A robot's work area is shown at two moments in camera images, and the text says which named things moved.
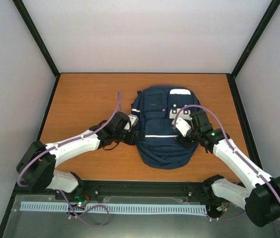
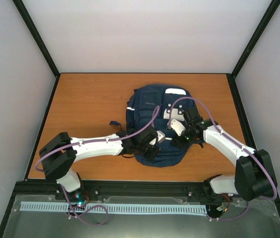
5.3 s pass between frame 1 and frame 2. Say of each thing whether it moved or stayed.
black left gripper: moved
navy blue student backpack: stayed
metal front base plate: stayed
